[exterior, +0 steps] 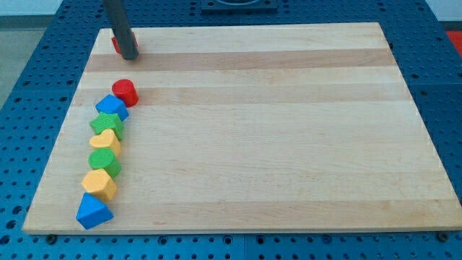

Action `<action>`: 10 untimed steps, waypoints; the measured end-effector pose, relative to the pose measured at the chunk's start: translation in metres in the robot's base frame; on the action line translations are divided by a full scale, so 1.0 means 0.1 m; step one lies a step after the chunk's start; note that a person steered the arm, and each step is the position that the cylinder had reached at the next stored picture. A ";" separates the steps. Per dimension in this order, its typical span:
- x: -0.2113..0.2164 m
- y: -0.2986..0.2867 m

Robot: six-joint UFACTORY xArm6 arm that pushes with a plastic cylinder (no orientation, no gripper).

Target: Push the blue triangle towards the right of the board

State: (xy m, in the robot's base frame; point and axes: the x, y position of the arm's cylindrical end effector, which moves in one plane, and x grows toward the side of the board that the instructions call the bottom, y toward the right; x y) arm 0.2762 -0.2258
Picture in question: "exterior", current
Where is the blue triangle block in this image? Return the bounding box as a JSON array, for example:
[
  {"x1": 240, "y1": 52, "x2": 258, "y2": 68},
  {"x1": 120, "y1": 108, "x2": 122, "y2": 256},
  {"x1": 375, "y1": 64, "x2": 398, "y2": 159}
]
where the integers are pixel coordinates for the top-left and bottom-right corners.
[{"x1": 76, "y1": 193, "x2": 114, "y2": 230}]

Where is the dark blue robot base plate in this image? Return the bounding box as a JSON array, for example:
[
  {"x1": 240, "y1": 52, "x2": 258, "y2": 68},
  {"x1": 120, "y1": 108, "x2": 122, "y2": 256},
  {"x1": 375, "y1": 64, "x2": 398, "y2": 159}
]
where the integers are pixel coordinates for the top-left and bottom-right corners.
[{"x1": 200, "y1": 0, "x2": 279, "y2": 13}]

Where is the yellow heart block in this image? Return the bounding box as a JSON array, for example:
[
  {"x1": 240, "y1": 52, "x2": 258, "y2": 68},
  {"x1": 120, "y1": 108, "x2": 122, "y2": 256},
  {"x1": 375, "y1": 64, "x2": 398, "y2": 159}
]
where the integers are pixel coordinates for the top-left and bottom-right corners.
[{"x1": 90, "y1": 129, "x2": 121, "y2": 157}]

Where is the yellow hexagon block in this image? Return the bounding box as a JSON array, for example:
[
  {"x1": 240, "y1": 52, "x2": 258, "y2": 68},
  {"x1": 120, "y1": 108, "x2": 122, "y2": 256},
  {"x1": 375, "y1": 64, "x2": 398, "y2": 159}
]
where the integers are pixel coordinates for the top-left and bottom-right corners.
[{"x1": 81, "y1": 169, "x2": 117, "y2": 202}]

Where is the green cylinder block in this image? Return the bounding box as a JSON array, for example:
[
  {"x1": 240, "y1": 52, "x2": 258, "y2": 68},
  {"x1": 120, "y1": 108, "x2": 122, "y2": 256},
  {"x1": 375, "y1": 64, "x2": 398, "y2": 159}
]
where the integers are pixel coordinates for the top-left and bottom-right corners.
[{"x1": 88, "y1": 148, "x2": 121, "y2": 178}]

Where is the wooden board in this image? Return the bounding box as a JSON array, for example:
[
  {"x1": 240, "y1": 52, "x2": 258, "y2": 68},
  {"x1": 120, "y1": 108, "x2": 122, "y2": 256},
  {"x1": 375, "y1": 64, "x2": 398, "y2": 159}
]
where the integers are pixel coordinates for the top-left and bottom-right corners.
[{"x1": 22, "y1": 22, "x2": 461, "y2": 235}]

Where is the blue cube block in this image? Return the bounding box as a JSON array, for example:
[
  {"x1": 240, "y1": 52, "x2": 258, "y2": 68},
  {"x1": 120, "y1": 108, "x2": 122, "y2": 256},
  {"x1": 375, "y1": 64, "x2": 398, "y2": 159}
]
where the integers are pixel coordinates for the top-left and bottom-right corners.
[{"x1": 95, "y1": 95, "x2": 129, "y2": 121}]

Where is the red cylinder block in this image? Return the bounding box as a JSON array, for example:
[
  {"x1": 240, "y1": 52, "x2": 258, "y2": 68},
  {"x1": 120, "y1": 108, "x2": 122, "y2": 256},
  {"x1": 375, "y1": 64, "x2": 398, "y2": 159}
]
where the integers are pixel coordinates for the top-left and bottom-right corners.
[{"x1": 112, "y1": 79, "x2": 139, "y2": 108}]

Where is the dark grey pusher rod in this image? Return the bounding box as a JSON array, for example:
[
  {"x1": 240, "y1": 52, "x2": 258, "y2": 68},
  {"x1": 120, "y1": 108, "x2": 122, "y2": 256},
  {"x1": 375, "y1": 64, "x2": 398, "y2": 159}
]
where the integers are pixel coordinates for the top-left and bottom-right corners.
[{"x1": 103, "y1": 0, "x2": 139, "y2": 60}]

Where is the red block behind rod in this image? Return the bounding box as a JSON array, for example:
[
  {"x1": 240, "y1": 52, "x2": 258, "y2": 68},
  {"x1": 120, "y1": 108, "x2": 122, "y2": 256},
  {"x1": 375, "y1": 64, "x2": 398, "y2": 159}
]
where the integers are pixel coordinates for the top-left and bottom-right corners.
[{"x1": 111, "y1": 32, "x2": 139, "y2": 54}]

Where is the green star block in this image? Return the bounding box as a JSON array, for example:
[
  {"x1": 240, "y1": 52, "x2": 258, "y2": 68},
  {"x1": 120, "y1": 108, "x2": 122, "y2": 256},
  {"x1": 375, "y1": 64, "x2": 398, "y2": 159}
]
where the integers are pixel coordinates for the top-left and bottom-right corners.
[{"x1": 90, "y1": 112, "x2": 124, "y2": 141}]

